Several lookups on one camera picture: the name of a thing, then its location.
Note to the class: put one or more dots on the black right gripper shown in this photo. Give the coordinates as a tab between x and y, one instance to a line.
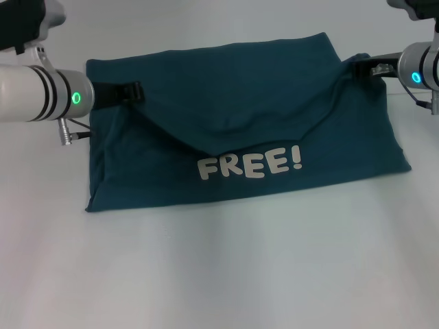
387	63

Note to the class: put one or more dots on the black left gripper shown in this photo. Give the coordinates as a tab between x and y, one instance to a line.
104	96

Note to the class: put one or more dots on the teal blue t-shirt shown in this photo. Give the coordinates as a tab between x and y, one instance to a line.
240	113

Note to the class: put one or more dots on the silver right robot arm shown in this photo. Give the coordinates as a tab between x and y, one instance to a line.
422	58

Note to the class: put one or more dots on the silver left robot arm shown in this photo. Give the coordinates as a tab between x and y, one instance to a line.
34	92

